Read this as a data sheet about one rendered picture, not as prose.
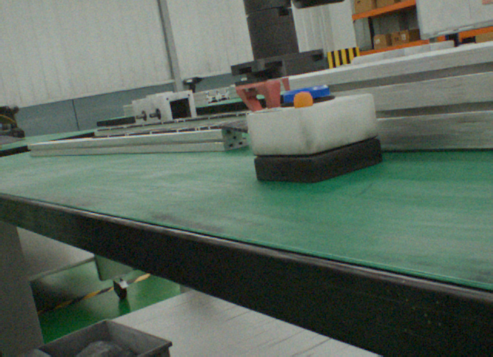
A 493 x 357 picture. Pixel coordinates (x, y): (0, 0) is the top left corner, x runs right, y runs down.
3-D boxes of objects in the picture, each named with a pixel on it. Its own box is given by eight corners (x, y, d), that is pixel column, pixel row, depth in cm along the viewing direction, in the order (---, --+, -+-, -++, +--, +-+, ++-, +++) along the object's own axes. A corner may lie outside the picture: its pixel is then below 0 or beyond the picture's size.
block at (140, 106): (130, 135, 182) (124, 102, 180) (164, 127, 188) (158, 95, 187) (147, 133, 174) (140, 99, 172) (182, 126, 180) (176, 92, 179)
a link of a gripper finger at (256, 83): (323, 132, 77) (310, 55, 76) (277, 144, 73) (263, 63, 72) (288, 134, 83) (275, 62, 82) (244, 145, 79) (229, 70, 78)
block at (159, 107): (144, 134, 171) (137, 99, 170) (180, 126, 177) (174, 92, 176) (161, 133, 163) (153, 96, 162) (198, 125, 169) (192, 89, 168)
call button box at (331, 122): (256, 180, 56) (243, 110, 55) (335, 158, 62) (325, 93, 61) (314, 183, 50) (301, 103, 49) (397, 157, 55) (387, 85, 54)
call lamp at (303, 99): (290, 109, 50) (288, 93, 50) (305, 106, 51) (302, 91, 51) (303, 107, 49) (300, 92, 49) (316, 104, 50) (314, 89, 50)
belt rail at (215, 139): (29, 156, 167) (27, 145, 167) (44, 153, 169) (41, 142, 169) (225, 150, 88) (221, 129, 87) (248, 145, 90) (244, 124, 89)
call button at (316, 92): (276, 116, 55) (273, 92, 55) (311, 108, 57) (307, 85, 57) (306, 112, 52) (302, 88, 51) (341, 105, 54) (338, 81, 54)
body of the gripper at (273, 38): (327, 62, 78) (317, 2, 77) (262, 75, 72) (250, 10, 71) (294, 69, 83) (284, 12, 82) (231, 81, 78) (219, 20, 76)
